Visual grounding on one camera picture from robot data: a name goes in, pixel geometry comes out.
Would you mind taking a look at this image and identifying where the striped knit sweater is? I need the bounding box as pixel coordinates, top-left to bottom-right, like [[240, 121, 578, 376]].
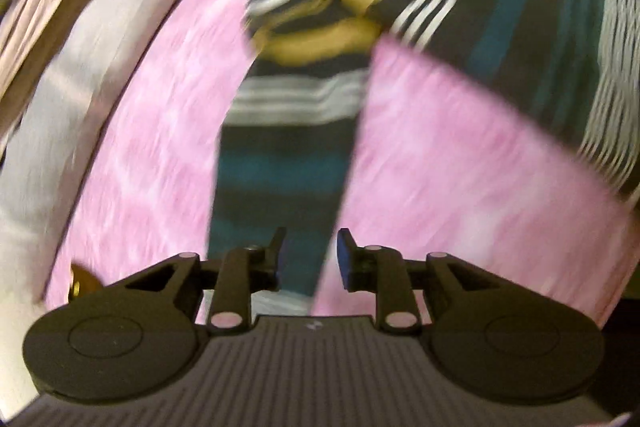
[[208, 0, 639, 296]]

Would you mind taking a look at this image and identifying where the pink floral bedspread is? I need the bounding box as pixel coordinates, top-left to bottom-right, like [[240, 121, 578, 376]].
[[46, 0, 639, 322]]

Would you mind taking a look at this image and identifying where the pale pink folded quilt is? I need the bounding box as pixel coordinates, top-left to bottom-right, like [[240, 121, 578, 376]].
[[0, 0, 212, 303]]

